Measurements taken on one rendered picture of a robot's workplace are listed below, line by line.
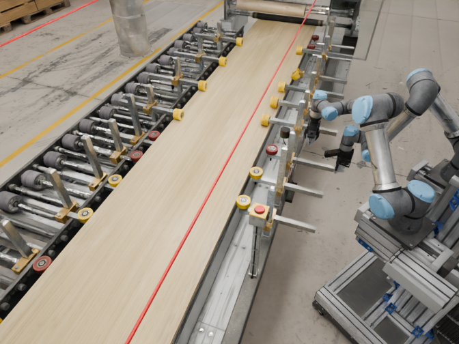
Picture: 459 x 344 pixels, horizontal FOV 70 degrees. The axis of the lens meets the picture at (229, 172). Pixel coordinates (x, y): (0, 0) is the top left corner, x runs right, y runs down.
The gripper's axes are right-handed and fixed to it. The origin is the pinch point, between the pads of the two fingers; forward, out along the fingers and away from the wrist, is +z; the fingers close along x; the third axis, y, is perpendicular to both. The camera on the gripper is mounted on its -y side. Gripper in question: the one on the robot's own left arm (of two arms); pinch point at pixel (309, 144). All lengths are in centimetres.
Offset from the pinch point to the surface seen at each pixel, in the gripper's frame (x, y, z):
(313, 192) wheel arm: -9.6, -28.2, 13.0
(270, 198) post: 11, -58, -5
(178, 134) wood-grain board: 88, -9, 9
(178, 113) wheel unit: 94, 5, 2
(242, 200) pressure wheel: 27, -52, 8
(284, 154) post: 10.3, -32.5, -14.4
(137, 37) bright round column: 297, 261, 68
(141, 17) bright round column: 292, 274, 42
